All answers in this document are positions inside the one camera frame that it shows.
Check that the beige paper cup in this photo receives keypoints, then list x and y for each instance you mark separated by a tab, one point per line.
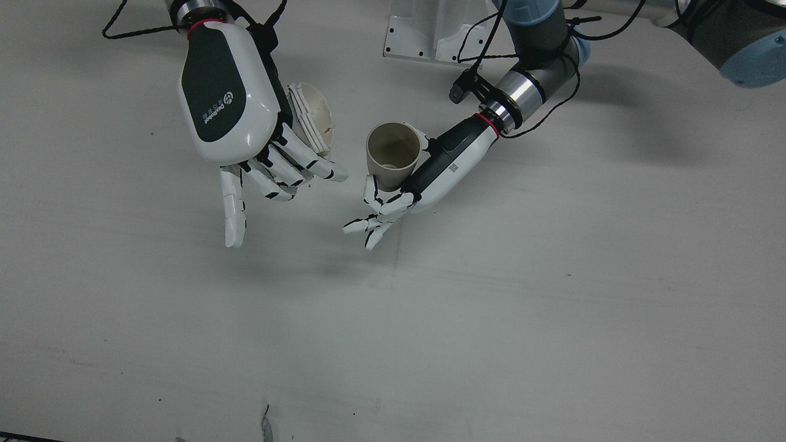
384	175

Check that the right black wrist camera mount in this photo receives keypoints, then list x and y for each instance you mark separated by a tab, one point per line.
264	37

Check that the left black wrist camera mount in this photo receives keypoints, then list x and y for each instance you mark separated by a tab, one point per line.
457	92

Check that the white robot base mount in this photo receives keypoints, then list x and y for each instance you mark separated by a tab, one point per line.
405	43

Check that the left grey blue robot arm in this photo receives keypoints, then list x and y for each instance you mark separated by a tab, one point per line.
534	80

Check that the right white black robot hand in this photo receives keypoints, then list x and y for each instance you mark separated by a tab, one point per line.
221	92

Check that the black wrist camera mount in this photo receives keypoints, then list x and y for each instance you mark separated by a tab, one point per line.
457	92
264	37

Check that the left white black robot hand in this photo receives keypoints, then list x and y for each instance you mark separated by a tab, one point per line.
448	159

